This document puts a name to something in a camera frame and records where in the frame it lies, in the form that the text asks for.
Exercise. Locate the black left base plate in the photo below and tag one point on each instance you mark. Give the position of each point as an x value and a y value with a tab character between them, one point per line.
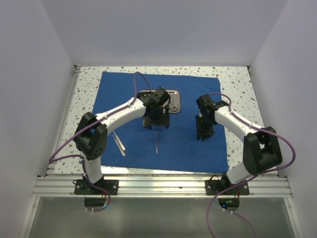
108	186

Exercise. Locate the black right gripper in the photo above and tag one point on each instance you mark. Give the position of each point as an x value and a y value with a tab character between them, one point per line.
207	134

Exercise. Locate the steel tweezers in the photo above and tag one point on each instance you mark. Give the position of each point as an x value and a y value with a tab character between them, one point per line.
120	142

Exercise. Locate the aluminium mounting rail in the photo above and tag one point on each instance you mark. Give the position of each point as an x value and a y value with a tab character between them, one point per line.
161	186

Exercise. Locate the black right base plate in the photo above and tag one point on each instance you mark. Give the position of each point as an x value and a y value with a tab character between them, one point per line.
215	185

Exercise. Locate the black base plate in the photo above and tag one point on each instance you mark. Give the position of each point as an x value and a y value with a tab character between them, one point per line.
215	185
108	186

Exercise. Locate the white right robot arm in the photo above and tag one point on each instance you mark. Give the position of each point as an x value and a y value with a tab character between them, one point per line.
261	150

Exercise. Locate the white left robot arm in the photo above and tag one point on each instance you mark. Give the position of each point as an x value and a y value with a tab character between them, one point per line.
92	131

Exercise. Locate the blue surgical cloth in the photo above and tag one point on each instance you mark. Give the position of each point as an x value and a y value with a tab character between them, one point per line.
178	147

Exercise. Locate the thin steel probe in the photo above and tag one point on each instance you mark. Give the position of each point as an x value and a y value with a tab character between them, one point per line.
156	141

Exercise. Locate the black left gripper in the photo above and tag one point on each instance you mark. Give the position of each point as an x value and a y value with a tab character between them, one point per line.
163	120

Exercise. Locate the steel instrument tray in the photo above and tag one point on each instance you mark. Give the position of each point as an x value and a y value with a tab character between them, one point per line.
174	97

